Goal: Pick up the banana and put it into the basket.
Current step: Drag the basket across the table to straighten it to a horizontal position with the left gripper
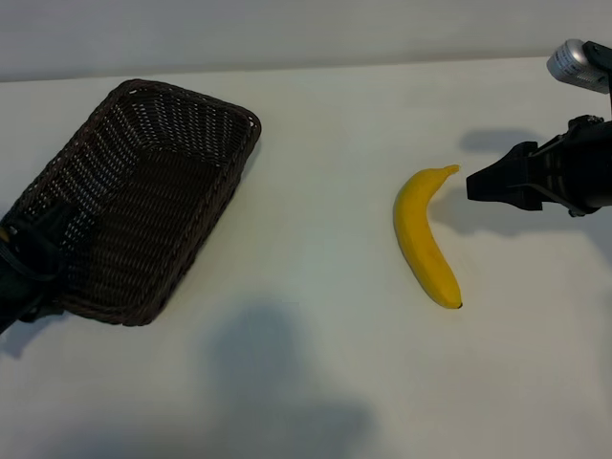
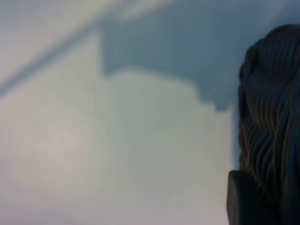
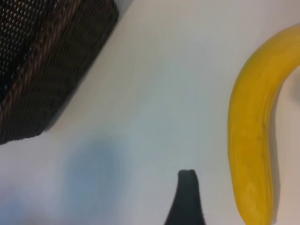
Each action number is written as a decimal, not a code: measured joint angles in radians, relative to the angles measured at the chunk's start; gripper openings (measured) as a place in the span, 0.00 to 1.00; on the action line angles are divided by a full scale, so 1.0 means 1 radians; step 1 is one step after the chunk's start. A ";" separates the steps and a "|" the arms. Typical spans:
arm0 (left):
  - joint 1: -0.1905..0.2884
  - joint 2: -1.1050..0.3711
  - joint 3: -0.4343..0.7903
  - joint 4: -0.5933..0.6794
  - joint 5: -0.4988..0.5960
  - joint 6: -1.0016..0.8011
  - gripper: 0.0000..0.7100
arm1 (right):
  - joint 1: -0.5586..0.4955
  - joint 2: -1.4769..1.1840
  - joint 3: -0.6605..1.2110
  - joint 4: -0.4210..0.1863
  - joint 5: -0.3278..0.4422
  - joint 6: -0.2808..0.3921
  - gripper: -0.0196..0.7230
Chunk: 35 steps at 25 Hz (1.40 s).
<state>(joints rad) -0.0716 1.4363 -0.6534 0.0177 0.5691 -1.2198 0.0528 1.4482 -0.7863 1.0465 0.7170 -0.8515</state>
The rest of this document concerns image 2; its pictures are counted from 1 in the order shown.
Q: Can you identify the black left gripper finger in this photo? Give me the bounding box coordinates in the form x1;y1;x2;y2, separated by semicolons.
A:
225;170;270;225

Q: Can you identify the dark brown wicker basket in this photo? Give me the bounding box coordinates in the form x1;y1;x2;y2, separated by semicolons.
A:
238;23;300;225

